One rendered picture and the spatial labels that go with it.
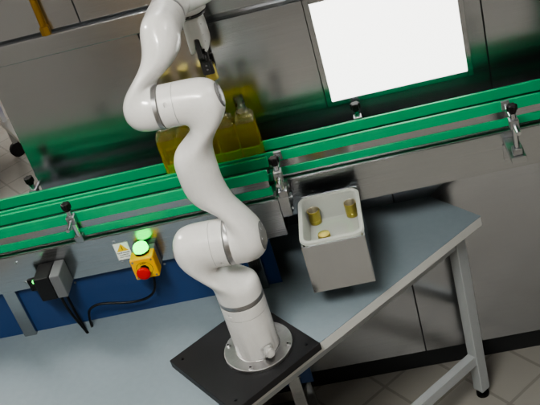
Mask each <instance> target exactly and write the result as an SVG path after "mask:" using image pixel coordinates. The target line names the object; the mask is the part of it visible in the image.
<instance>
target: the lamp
mask: <svg viewBox="0 0 540 405"><path fill-rule="evenodd" d="M133 252H134V255H135V256H144V255H146V254H147V253H148V252H149V246H148V244H147V243H146V242H145V241H138V242H136V243H135V244H134V245H133Z"/></svg>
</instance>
